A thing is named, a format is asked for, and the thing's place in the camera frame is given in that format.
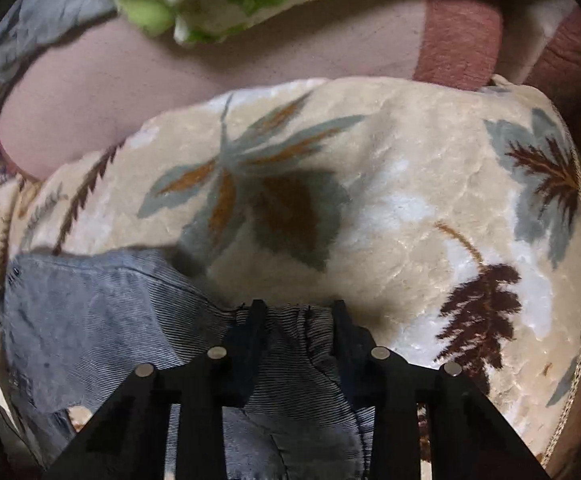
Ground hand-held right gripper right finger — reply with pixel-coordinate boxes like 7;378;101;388
329;299;552;480

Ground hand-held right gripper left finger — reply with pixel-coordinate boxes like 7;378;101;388
40;299;271;480

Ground blue denim pants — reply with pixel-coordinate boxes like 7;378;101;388
0;249;387;480

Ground cream leaf printed blanket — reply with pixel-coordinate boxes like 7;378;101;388
0;76;581;480

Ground pink and brown sofa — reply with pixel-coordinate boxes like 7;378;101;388
0;0;581;181

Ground grey quilted pillow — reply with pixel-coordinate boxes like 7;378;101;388
0;0;121;161

